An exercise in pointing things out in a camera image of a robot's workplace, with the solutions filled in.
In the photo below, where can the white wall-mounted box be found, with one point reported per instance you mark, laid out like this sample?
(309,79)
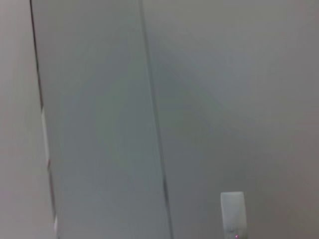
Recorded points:
(233,214)

